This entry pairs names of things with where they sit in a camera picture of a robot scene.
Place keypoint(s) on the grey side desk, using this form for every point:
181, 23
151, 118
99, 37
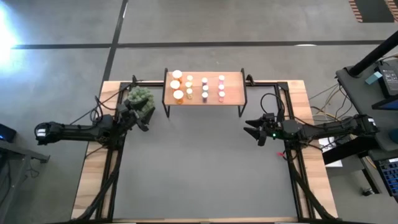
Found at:
363, 105

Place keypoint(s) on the dark floor mat striped edge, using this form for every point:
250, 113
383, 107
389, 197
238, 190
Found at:
373, 11

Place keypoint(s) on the small black floor object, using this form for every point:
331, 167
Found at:
367, 192

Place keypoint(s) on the small red clip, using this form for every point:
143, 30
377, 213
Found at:
279, 153

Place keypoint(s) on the black device blue light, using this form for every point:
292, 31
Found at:
7, 133

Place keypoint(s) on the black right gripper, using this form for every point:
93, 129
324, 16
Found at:
273, 127

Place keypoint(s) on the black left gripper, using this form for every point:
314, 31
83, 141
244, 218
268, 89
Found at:
129, 116

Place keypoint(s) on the blue pill bottle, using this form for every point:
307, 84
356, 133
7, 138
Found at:
205, 87

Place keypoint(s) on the white paper sheet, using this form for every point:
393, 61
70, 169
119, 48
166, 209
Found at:
333, 161

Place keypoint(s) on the black monitor pole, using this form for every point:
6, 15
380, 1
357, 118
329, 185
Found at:
373, 54

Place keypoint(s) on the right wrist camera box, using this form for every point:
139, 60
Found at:
262, 141

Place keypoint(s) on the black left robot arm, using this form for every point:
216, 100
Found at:
77, 132

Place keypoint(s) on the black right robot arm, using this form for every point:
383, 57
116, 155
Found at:
329, 129

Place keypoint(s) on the black computer monitor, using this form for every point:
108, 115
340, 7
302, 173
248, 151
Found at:
388, 105

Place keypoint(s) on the black power adapter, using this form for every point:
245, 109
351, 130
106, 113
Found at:
390, 79

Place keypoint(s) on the potted green succulent plant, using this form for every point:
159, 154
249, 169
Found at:
141, 95

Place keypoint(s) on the wooden shelf black metal frame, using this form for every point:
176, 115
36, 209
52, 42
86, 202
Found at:
233, 90

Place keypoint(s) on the black computer keyboard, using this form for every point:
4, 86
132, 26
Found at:
390, 174

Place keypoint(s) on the small teal box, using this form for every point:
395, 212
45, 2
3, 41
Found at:
373, 77

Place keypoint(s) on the black metal table frame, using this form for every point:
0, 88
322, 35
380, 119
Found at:
290, 174

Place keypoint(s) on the grey table mat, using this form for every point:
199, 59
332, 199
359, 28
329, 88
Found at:
202, 168

